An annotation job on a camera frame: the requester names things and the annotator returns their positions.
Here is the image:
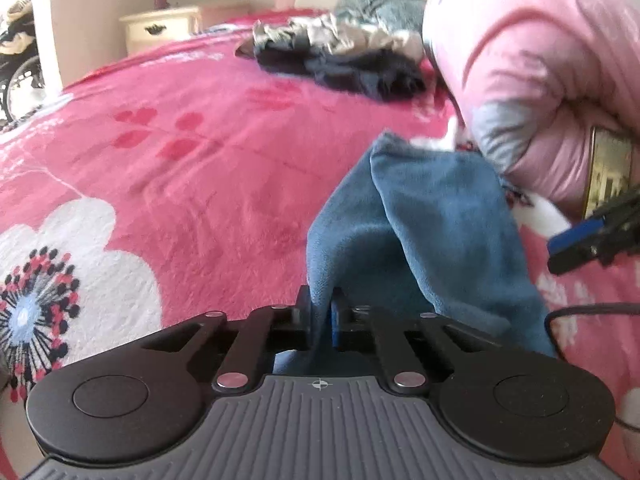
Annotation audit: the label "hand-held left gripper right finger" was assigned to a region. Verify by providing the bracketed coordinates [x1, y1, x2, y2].
[330, 287, 501, 395]

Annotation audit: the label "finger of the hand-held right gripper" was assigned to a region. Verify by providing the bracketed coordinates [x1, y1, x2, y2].
[547, 192, 640, 257]
[548, 225, 640, 276]

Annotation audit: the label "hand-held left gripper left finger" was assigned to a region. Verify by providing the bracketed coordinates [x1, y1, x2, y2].
[140, 285, 314, 395]

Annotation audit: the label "blue jeans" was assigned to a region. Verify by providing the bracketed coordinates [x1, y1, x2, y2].
[274, 131, 558, 376]

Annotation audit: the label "pink quilt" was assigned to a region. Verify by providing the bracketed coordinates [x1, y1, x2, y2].
[422, 0, 640, 221]

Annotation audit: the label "pink floral blanket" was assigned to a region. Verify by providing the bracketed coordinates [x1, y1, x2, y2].
[0, 7, 640, 480]

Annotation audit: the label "dark navy garment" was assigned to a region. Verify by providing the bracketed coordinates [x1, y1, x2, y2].
[237, 40, 428, 103]

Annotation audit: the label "small pink table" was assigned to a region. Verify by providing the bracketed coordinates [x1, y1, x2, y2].
[197, 4, 266, 31]

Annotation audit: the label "cream nightstand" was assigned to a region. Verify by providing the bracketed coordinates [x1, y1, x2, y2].
[119, 5, 201, 56]

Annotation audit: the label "wheelchair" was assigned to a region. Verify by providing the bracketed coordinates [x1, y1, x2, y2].
[0, 0, 46, 126]

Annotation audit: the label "black cable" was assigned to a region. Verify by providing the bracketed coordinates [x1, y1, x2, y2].
[544, 302, 640, 361]

